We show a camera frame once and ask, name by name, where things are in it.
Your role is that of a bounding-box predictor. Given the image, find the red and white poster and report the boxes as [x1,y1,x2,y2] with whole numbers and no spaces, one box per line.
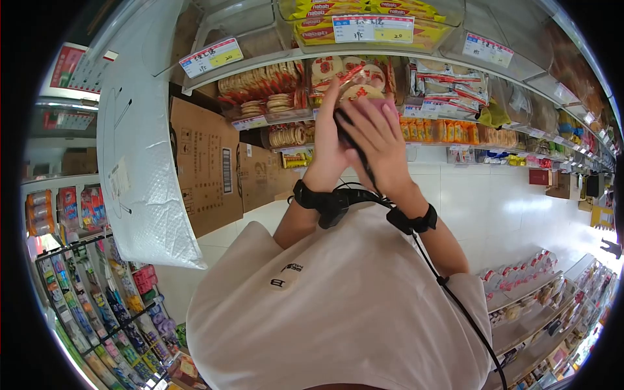
[41,43,119,101]

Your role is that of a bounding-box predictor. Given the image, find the person's right fingers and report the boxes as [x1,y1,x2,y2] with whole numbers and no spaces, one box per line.
[335,97,403,152]

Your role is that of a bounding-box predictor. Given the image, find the person's body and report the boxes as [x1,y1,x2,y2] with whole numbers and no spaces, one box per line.
[186,197,493,390]

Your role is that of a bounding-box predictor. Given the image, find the clear round cracker packet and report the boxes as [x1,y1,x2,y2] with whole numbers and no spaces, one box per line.
[311,56,392,105]

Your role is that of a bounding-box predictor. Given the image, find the person's left hand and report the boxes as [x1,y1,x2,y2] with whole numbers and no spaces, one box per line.
[302,76,360,194]

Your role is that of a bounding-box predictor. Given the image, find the black wrist band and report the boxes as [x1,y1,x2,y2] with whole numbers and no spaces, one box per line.
[292,179,350,230]
[386,203,438,236]

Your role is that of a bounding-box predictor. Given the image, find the person's left fingers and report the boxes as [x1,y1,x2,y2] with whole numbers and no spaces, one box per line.
[317,76,354,128]

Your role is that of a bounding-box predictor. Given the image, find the person's right hand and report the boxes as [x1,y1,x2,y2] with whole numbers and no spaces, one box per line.
[335,97,429,211]

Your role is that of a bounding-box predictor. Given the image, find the large brown cardboard box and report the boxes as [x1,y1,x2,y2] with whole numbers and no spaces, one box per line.
[169,97,244,239]

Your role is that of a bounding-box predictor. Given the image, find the full wire rack shelf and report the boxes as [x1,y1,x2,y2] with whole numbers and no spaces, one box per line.
[22,175,196,390]

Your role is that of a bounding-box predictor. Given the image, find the small brown cardboard box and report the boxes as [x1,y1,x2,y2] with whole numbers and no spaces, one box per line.
[237,142,303,213]

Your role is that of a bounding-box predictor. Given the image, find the white padded column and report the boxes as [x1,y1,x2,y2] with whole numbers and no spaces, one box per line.
[97,0,208,270]

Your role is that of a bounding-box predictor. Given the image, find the full low shop shelf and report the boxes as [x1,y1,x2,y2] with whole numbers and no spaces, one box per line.
[480,249,620,390]

